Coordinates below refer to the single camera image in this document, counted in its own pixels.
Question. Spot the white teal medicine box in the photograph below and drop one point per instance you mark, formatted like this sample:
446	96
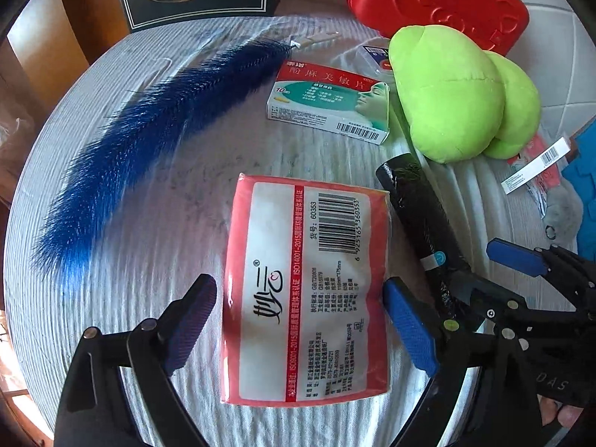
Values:
331	100

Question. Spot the red bear suitcase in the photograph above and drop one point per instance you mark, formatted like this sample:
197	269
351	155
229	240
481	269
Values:
495	25

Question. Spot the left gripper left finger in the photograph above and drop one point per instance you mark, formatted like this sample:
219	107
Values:
94	409

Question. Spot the white barcode box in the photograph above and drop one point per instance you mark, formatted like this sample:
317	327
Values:
541	163

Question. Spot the person right hand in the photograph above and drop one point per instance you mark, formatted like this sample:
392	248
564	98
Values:
552	411

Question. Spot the blue plastic crate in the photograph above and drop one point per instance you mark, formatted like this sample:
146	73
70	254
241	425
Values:
582	175

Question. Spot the striped white bed sheet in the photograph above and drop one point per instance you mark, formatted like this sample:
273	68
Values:
174	225

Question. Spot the black cylinder tube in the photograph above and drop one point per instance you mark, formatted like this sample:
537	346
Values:
426	228

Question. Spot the pink tissue pack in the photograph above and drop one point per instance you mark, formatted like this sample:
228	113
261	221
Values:
302	320

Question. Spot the small white blue box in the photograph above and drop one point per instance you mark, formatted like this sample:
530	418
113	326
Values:
377	58

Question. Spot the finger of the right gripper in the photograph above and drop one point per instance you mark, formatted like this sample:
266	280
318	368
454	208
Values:
468	298
531	262

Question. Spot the green plush toy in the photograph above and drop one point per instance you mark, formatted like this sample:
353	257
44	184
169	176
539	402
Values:
459	100

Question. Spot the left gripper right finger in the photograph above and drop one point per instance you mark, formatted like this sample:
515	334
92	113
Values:
504	408

